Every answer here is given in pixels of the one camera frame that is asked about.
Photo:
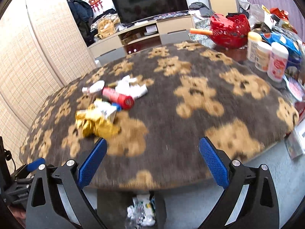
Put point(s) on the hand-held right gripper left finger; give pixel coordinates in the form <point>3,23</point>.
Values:
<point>91,162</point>

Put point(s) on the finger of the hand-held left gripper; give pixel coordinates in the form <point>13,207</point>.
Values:
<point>35,164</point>

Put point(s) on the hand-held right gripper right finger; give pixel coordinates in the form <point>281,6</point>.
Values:
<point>213,161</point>

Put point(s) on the yellow foil wrapper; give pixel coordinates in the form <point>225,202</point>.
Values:
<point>97,124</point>

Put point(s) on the grey trash bin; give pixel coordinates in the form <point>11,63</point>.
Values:
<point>104,202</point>

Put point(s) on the green white packet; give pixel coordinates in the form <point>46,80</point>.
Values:
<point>145,205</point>

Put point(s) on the red white tube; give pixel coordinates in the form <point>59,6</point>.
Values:
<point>118,97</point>

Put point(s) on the white wrapper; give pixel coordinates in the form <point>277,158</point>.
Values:
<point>131,87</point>

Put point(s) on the brown bear print blanket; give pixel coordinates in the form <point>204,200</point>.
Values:
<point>166,114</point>

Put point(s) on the white storage box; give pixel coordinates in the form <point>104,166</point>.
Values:
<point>297,138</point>

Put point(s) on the pink hairbrush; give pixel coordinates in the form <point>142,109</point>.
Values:
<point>295,88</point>

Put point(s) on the woven folding screen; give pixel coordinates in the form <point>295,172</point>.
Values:
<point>31,52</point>

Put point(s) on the small white bottle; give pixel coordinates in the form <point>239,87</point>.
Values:
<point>262,57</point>

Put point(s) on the white canister pink label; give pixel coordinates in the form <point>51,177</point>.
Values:
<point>277,63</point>

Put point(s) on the beige grey television cabinet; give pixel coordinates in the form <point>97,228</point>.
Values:
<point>107,45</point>

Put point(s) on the white bottle yellow lid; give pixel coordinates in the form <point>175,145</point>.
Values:
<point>253,47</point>

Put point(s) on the floral cloth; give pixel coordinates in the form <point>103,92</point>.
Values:
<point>201,37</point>

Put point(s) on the blue round tin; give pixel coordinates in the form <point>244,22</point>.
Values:
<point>296,66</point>

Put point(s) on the red cutout basket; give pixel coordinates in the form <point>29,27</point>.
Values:
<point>230,32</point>

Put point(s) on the orange stick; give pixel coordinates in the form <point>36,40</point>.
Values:
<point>200,31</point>

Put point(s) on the yellow backpack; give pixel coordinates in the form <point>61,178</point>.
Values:
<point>106,28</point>

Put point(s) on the blue snack bag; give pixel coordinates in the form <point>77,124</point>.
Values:
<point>283,40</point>

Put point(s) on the black coat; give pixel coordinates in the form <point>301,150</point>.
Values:
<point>79,16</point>

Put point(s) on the clothes pile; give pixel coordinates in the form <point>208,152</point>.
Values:
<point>107,15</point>

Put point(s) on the dark patterned cushion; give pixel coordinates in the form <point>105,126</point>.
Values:
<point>171,15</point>

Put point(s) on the grey jacket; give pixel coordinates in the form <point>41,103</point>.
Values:
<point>201,8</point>

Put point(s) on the red snack bag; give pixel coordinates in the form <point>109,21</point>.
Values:
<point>278,13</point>

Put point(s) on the black television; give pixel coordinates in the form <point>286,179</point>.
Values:
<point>150,2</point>

